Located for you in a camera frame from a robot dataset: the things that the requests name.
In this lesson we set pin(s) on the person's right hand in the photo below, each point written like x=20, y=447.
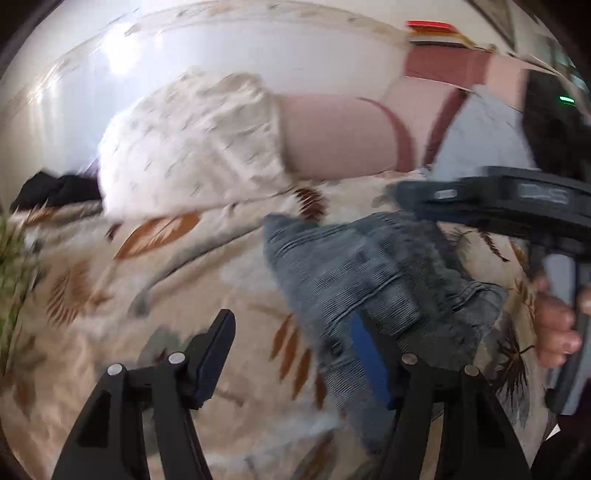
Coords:
x=556, y=323

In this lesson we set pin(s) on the leaf print bed sheet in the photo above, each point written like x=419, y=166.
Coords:
x=161, y=286

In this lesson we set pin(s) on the green patterned blanket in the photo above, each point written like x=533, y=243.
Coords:
x=11, y=267

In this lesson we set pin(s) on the white printed pillow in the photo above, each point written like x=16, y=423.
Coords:
x=184, y=147

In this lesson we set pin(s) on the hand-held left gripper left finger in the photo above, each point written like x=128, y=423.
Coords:
x=207, y=364

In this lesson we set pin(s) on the red book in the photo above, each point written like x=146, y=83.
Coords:
x=429, y=24

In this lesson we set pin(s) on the yellow book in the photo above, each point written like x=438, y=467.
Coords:
x=464, y=38

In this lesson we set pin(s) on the black cloth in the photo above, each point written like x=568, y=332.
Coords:
x=51, y=189

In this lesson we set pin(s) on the pink pillow with maroon trim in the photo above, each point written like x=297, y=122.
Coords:
x=443, y=64

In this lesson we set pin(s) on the blue denim pants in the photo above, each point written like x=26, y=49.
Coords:
x=332, y=277

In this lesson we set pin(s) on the light blue pillow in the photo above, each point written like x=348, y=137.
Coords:
x=485, y=134

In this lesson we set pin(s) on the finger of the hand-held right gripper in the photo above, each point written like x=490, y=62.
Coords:
x=425, y=196

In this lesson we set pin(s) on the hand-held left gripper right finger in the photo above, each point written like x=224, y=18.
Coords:
x=367, y=350

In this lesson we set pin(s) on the pink bolster cushion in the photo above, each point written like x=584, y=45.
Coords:
x=332, y=134

